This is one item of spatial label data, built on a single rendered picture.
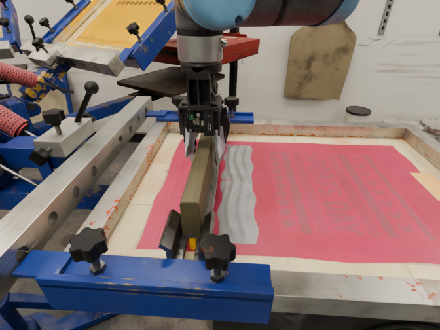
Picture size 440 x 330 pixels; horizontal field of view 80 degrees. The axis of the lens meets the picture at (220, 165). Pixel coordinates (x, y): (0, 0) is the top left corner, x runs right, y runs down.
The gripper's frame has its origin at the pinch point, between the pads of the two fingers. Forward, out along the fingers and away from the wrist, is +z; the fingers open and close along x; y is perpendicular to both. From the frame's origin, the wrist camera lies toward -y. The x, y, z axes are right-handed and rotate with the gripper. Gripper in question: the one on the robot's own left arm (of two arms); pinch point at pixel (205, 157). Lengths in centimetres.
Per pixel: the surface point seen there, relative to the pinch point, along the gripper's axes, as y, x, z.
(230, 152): -12.4, 5.0, 5.4
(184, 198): 19.4, -0.8, -4.2
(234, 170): -4.1, 6.2, 5.8
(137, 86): -79, -43, 7
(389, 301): 29.0, 26.1, 2.8
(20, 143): 0.6, -40.8, -2.4
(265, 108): -200, 34, 60
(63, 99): -192, -164, 52
